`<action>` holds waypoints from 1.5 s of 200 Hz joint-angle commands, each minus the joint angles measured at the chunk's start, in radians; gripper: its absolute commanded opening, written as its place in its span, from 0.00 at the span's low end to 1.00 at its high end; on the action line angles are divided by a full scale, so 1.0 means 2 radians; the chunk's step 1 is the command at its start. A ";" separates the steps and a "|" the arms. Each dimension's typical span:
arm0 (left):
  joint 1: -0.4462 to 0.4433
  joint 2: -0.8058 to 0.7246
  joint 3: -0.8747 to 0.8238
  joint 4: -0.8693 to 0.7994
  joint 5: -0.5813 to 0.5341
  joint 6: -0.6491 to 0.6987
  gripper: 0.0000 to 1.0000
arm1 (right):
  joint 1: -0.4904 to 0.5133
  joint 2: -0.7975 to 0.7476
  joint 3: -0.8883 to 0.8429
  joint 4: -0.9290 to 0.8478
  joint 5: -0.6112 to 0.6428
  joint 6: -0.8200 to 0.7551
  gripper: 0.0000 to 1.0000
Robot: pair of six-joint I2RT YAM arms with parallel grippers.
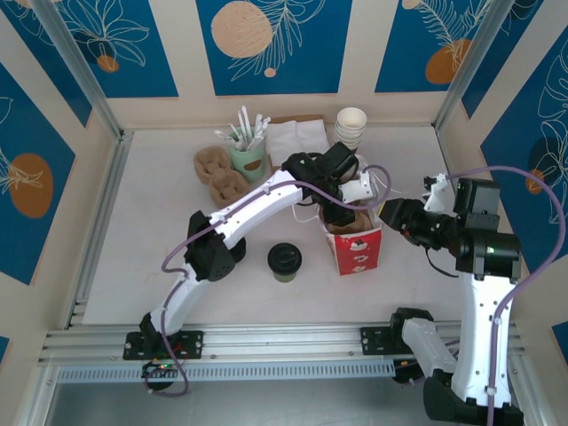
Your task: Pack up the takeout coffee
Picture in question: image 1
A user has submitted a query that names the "brown cardboard napkin box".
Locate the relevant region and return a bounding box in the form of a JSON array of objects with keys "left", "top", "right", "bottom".
[{"left": 265, "top": 114, "right": 332, "bottom": 172}]

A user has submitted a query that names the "aluminium frame side rail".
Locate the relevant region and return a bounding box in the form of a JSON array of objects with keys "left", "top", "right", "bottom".
[
  {"left": 436, "top": 127, "right": 499, "bottom": 321},
  {"left": 66, "top": 130, "right": 134, "bottom": 332}
]

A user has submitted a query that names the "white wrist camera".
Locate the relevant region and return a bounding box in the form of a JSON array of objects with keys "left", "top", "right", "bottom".
[
  {"left": 421, "top": 171, "right": 452, "bottom": 212},
  {"left": 340, "top": 168, "right": 383, "bottom": 206}
]

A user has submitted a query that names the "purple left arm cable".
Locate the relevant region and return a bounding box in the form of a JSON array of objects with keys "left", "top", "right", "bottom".
[{"left": 146, "top": 164, "right": 391, "bottom": 398}]

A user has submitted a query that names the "aluminium frame post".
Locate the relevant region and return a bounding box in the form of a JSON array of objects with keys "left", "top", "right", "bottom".
[
  {"left": 33, "top": 0, "right": 134, "bottom": 142},
  {"left": 433, "top": 0, "right": 511, "bottom": 134}
]

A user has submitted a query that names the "green coffee cup black lid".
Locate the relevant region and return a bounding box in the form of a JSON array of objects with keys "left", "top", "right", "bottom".
[{"left": 266, "top": 241, "right": 304, "bottom": 284}]

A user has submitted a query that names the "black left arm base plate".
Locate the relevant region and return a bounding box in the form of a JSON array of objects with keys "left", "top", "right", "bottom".
[{"left": 122, "top": 330, "right": 205, "bottom": 361}]

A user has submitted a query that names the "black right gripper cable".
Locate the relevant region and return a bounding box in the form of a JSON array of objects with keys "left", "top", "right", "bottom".
[{"left": 424, "top": 246, "right": 462, "bottom": 277}]

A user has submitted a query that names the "white slotted cable duct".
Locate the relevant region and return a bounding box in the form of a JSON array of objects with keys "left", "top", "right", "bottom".
[{"left": 57, "top": 359, "right": 396, "bottom": 383}]

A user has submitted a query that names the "mint green straw holder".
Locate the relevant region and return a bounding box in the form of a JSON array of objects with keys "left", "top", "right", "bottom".
[{"left": 228, "top": 128, "right": 269, "bottom": 184}]

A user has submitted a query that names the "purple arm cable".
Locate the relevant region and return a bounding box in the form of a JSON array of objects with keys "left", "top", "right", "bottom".
[
  {"left": 146, "top": 164, "right": 391, "bottom": 398},
  {"left": 394, "top": 165, "right": 564, "bottom": 426}
]

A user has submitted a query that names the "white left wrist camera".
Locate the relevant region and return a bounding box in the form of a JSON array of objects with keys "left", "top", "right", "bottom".
[{"left": 340, "top": 168, "right": 383, "bottom": 206}]

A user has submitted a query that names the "brown pulp cup carrier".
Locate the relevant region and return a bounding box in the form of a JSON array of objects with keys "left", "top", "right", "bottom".
[{"left": 193, "top": 148, "right": 249, "bottom": 206}]

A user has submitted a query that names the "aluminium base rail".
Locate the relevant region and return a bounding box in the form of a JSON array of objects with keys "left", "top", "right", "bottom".
[{"left": 37, "top": 321, "right": 533, "bottom": 363}]

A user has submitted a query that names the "white and red paper bag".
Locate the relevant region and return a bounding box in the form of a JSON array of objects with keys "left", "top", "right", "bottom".
[{"left": 291, "top": 154, "right": 400, "bottom": 277}]

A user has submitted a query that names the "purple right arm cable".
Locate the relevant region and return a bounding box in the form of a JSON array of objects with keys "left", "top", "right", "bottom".
[{"left": 394, "top": 165, "right": 564, "bottom": 426}]

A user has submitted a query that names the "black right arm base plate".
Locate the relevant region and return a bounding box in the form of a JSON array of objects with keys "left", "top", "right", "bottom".
[{"left": 359, "top": 326, "right": 403, "bottom": 356}]

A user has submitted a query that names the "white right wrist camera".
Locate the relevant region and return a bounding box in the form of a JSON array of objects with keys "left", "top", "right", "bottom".
[{"left": 421, "top": 171, "right": 452, "bottom": 212}]

